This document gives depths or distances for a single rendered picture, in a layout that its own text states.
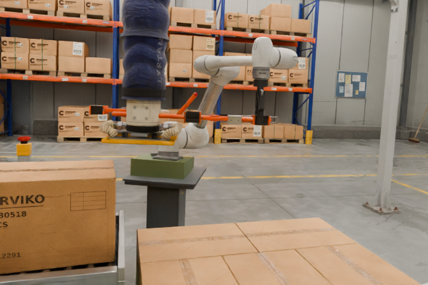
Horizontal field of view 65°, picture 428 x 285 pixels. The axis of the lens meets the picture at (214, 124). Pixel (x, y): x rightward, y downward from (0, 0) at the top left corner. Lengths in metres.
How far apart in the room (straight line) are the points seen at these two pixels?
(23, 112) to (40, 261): 8.95
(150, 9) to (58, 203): 0.96
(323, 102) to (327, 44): 1.88
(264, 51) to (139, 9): 0.63
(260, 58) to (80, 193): 1.05
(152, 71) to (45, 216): 0.80
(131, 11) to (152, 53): 0.21
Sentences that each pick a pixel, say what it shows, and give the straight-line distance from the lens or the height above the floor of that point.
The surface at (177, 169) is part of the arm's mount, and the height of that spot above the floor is 0.82.
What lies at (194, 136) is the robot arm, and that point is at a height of 1.03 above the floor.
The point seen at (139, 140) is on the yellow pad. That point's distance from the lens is 1.62.
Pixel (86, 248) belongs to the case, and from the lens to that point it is 1.72.
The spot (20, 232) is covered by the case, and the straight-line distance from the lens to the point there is 1.71.
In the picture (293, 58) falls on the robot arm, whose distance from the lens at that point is 1.85.
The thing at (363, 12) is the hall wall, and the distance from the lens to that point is 12.82.
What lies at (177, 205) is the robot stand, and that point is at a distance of 2.44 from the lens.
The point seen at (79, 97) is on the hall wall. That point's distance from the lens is 10.27.
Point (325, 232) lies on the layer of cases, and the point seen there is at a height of 0.54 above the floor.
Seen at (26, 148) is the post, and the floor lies 0.97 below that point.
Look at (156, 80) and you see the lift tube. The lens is 1.66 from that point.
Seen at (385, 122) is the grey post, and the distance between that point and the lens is 4.56.
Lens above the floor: 1.35
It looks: 5 degrees down
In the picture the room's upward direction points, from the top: 2 degrees clockwise
